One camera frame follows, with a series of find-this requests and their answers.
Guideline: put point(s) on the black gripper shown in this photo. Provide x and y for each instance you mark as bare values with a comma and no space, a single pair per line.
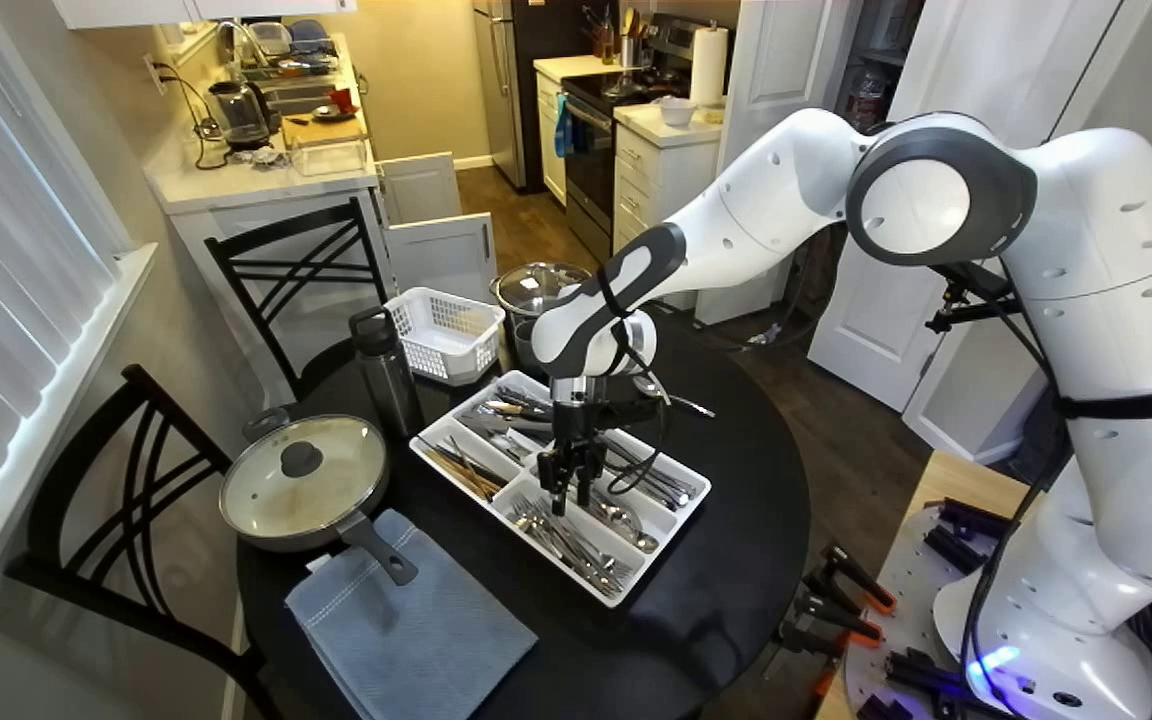
578,422

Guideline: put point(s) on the silver fork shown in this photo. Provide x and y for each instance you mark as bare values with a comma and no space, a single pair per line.
572,505

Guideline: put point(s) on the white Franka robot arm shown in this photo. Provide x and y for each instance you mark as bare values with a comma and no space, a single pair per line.
1108,267

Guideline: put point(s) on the white cutlery tray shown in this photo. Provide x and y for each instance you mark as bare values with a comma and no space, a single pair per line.
661,543

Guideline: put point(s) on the grey mug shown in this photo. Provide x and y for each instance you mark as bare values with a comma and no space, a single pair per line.
522,350

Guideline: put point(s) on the silver spoon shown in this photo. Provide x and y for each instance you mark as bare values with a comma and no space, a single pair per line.
697,407

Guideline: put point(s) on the stainless steel pot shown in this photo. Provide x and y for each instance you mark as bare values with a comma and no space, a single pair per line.
515,322

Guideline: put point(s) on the white plastic basket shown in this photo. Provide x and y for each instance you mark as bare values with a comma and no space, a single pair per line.
450,357

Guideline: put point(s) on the black round table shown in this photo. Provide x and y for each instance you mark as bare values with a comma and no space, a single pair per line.
708,600

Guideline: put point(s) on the glass pot lid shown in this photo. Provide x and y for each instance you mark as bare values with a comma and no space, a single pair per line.
538,280

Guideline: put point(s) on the grey frying pan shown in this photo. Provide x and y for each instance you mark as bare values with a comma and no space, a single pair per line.
376,544

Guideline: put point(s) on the dark water bottle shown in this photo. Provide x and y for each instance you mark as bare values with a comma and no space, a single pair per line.
387,382

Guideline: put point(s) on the blue dish cloth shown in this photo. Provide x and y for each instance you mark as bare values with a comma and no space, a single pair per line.
417,640

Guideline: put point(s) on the cream pan lid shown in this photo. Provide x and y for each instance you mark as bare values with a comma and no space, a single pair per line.
320,485

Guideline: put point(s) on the white cabinet panel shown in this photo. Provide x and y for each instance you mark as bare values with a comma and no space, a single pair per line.
440,257
417,185

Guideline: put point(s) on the black orange-tipped clamp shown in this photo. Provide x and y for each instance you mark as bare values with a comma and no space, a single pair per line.
857,579
828,625

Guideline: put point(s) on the white drawer cabinet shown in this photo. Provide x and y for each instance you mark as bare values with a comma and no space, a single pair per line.
640,173

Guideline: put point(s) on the black steel stove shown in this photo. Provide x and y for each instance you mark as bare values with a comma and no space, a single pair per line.
591,161

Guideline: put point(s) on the white closet door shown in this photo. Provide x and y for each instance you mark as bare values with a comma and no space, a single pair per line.
868,332

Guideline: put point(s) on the black wooden chair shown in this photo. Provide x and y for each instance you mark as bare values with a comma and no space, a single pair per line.
175,422
291,226

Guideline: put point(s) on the small white bowl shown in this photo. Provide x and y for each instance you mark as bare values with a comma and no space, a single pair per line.
679,114

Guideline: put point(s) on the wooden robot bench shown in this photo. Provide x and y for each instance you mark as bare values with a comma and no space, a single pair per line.
957,483

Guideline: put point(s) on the stainless steel refrigerator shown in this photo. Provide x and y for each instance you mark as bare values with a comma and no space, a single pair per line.
502,95

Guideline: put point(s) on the black blue bar clamp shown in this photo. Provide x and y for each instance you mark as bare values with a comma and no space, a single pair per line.
921,682
971,532

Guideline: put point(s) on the white kitchen counter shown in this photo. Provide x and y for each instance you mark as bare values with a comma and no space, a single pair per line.
269,180

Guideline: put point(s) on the wooden cutting board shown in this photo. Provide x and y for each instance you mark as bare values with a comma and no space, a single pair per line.
320,134

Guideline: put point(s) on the white paper towel roll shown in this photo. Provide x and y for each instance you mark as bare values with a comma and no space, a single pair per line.
708,64

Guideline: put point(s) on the black controller box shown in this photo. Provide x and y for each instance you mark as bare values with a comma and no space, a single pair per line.
1040,444

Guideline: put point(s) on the white panelled door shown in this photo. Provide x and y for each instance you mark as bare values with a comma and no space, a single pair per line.
778,55

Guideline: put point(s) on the white window sill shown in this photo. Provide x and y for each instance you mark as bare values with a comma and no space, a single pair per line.
71,387

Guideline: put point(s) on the white window blinds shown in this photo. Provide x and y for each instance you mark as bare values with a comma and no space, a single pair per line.
2,267

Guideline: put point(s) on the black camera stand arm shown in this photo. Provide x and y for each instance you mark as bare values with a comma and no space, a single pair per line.
960,316

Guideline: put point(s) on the white wall cabinet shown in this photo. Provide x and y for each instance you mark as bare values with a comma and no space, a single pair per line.
200,11

